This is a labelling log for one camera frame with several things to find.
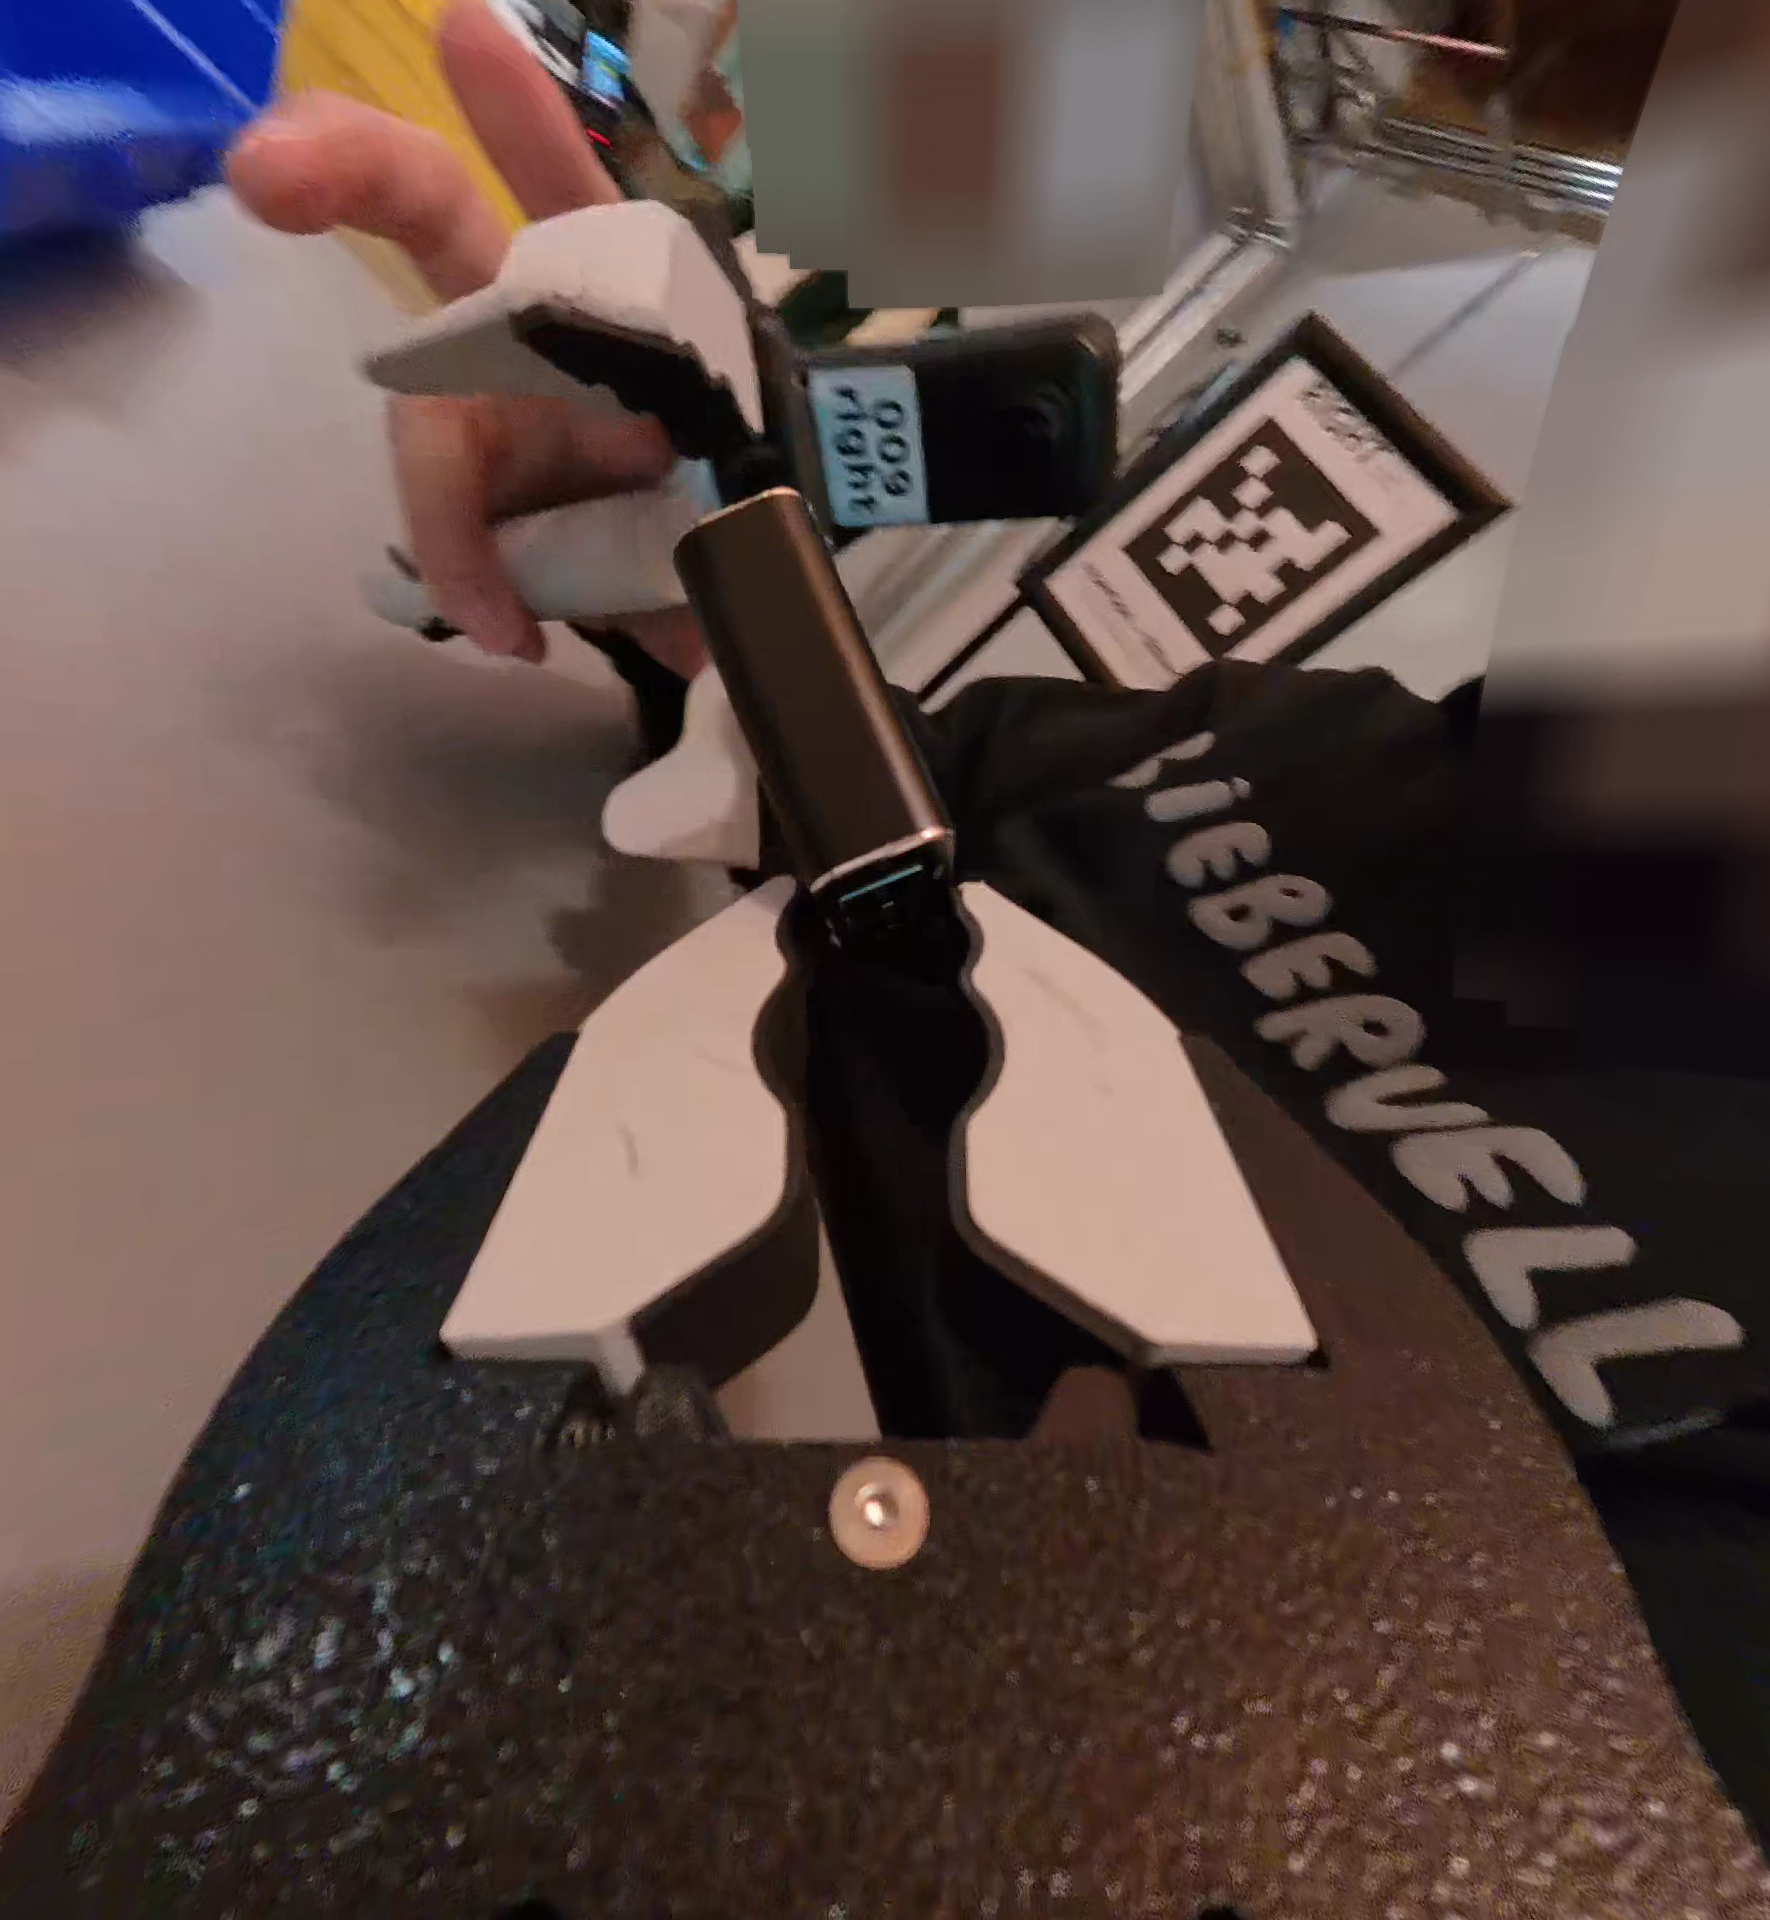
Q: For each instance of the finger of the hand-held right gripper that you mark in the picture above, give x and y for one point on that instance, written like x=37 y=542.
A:
x=631 y=263
x=684 y=809

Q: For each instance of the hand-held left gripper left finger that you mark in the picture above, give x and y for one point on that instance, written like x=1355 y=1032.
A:
x=631 y=1155

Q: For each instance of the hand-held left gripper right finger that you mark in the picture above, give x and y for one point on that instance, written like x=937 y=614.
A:
x=1127 y=1185

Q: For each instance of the black network adapter box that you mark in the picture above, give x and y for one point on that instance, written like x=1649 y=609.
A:
x=810 y=690

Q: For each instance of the blue plastic bin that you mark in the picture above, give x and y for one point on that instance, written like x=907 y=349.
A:
x=76 y=90

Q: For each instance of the person's right hand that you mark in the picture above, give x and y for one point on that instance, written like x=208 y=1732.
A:
x=496 y=150

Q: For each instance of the framed marker tag board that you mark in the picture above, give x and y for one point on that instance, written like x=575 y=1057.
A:
x=1260 y=524

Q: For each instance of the yellow plastic tray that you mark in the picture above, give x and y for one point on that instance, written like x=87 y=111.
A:
x=360 y=59

